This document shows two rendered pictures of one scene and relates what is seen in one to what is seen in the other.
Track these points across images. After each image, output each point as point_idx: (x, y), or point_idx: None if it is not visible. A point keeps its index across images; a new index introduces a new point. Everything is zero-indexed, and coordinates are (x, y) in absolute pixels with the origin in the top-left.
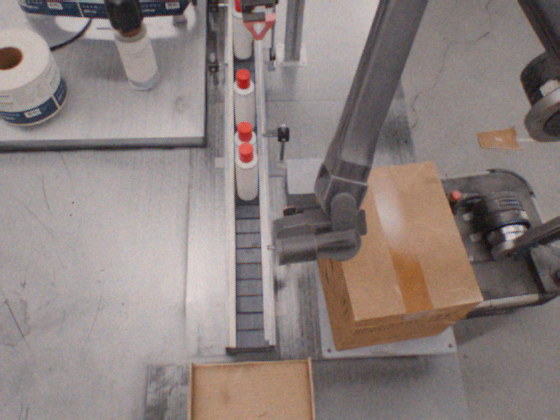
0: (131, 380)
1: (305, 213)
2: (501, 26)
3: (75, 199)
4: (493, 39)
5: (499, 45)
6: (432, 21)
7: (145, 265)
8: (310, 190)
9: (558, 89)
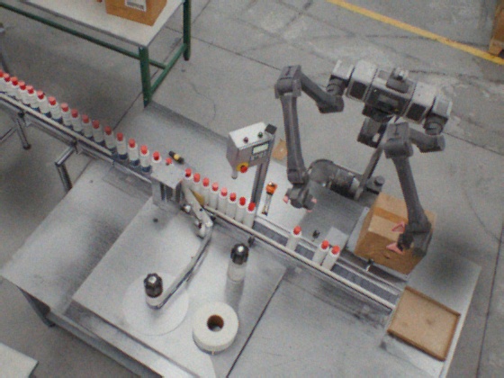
0: (382, 355)
1: (415, 238)
2: (214, 96)
3: (283, 341)
4: (220, 105)
5: (226, 106)
6: None
7: (334, 327)
8: (344, 241)
9: (382, 138)
